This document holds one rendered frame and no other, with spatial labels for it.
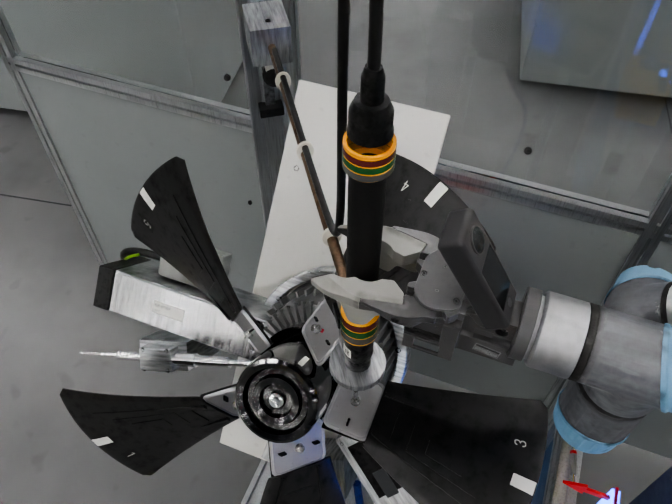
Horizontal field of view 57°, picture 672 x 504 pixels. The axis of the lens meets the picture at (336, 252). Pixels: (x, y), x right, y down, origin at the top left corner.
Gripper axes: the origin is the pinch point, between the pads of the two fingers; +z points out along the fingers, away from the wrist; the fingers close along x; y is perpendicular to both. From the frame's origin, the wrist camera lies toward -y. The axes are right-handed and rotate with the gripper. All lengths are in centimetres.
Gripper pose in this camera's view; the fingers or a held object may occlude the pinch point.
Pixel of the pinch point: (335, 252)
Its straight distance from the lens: 62.2
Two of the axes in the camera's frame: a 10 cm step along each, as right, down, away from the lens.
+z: -9.3, -2.9, 2.3
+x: 3.6, -7.2, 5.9
